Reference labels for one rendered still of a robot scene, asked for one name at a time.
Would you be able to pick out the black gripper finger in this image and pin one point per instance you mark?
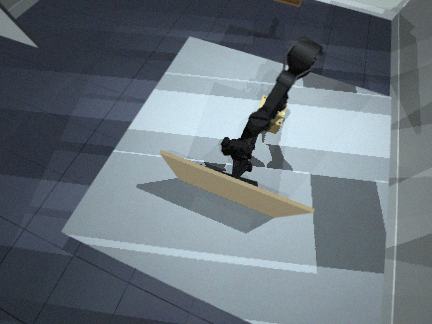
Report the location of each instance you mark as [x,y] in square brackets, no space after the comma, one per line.
[238,163]
[246,167]

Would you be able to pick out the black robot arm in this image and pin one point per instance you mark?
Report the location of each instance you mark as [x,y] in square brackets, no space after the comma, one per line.
[302,54]

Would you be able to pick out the black picture frame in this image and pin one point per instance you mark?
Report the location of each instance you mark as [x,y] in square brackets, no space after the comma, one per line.
[241,178]

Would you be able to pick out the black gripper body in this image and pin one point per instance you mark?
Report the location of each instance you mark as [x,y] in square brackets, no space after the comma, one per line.
[245,145]

